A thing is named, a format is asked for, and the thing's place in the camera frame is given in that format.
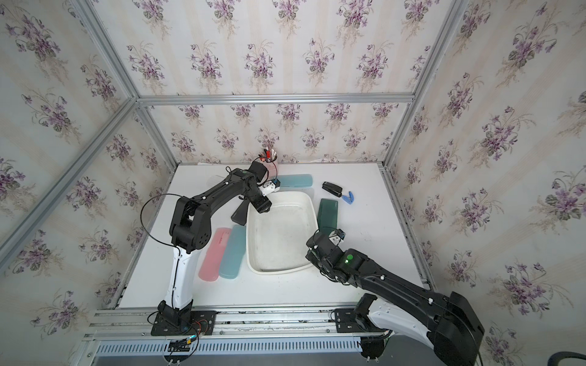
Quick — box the black pencil case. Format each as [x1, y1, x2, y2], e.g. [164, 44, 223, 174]
[230, 198, 250, 226]

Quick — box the dark green pencil case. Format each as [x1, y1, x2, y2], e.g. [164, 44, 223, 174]
[317, 198, 338, 234]

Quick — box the teal pencil case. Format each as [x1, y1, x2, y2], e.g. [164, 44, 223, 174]
[278, 174, 313, 188]

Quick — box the white plastic storage box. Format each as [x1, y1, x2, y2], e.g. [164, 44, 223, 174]
[246, 191, 318, 275]

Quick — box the light blue pencil case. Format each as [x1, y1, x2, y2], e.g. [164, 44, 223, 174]
[218, 225, 247, 280]

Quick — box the pink pencil case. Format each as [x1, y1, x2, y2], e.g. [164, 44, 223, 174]
[198, 227, 232, 282]

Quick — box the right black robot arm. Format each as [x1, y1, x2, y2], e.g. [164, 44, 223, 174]
[305, 229, 485, 365]

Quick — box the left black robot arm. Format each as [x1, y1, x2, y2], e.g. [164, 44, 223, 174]
[157, 162, 281, 327]

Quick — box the pink pen cup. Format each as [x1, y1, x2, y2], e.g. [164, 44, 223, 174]
[259, 149, 279, 179]

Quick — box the black stapler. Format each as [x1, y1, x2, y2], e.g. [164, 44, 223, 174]
[322, 181, 343, 198]

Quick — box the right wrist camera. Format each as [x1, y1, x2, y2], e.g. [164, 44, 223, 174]
[328, 229, 346, 246]

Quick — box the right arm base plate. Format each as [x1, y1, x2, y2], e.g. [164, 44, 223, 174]
[331, 308, 389, 334]

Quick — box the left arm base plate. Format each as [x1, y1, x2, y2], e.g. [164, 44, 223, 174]
[150, 310, 218, 336]

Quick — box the aluminium rail base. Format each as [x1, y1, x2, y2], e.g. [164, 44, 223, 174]
[81, 305, 459, 358]

